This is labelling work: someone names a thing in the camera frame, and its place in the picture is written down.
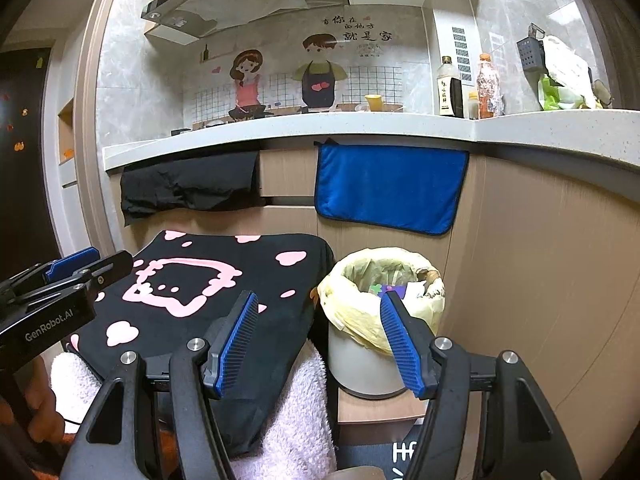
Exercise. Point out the black utensil holder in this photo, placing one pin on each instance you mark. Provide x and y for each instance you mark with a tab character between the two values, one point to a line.
530	52

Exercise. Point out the dark sauce bottle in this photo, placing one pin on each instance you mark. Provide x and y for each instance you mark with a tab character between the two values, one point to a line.
450	92

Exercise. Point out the white fluffy towel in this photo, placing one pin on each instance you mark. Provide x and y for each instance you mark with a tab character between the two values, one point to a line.
295	410

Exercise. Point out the cartoon wall poster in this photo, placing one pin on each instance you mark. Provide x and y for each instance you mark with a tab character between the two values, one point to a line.
300	60

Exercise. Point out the small yellow-lid jar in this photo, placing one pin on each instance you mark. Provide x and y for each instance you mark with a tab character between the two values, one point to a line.
473	106

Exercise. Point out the wooden stand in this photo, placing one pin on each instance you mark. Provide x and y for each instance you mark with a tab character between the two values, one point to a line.
375	410

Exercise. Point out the black floor mat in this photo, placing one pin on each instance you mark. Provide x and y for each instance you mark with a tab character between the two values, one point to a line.
370	452

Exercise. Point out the white plastic bag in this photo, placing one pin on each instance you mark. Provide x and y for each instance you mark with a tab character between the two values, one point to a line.
567	67

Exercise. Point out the yellow cup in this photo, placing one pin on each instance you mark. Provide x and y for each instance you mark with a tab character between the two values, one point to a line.
374	102

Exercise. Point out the white vented column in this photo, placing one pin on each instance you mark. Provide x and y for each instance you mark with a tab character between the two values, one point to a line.
450	25

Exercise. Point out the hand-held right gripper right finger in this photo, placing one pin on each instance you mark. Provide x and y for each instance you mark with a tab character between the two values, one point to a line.
402	345

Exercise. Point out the black door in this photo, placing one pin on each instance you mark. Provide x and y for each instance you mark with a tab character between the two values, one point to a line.
25	160

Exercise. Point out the grey kitchen counter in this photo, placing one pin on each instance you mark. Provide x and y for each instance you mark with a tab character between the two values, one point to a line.
350	125

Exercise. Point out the person's left hand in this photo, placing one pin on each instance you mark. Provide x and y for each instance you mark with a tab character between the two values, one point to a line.
47	405

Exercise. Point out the blue towel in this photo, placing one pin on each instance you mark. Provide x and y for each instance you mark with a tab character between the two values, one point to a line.
390	185

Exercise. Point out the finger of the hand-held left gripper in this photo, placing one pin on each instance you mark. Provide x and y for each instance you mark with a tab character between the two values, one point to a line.
70	262
110	267

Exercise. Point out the green plastic bag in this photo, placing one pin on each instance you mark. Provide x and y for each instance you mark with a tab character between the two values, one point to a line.
552	97

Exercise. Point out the orange-capped plastic bottle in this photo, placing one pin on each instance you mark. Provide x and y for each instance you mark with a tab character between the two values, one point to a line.
488	90

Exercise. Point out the white trash bin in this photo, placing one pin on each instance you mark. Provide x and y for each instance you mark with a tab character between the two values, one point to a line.
360	365

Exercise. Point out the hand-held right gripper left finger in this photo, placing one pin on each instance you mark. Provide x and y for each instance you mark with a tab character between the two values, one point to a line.
237	345

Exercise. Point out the purple packet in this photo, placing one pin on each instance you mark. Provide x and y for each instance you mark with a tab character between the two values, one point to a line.
396	291

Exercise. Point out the black cloth with pink print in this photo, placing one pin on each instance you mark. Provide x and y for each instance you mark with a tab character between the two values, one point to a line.
200	270

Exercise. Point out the black hanging cloth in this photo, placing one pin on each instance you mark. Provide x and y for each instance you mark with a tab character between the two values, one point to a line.
190	185

